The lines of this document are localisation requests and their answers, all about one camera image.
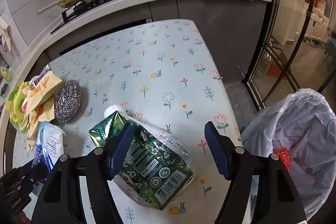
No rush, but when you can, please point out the blue white plastic wrapper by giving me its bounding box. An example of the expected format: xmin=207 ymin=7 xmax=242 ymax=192
xmin=33 ymin=121 xmax=66 ymax=172

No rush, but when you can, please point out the pink hanging cloth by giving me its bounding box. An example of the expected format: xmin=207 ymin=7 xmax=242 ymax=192
xmin=0 ymin=16 xmax=12 ymax=52

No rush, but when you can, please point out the red plastic bag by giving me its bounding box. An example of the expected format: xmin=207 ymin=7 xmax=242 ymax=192
xmin=276 ymin=147 xmax=291 ymax=171

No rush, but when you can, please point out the black framed glass door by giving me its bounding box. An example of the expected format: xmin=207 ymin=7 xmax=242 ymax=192
xmin=244 ymin=0 xmax=335 ymax=110

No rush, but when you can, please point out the floral tablecloth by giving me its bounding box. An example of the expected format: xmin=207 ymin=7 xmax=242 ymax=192
xmin=12 ymin=19 xmax=261 ymax=224

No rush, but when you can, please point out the trash bin with liner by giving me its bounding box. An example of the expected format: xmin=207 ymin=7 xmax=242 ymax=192
xmin=241 ymin=89 xmax=335 ymax=219

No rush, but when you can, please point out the yellow orange snack bag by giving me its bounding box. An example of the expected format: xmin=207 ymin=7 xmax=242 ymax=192
xmin=26 ymin=71 xmax=64 ymax=152

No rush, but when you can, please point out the green milk carton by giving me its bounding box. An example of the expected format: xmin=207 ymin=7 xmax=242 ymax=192
xmin=89 ymin=105 xmax=195 ymax=210

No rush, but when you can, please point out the white kitchen countertop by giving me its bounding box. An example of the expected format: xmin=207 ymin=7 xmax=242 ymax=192
xmin=0 ymin=0 xmax=272 ymax=140

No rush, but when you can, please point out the green yellow floral packet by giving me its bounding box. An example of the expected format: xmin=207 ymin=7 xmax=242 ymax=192
xmin=6 ymin=82 xmax=28 ymax=133

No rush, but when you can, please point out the steel wool scrubber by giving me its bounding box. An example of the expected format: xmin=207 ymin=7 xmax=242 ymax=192
xmin=54 ymin=80 xmax=81 ymax=124

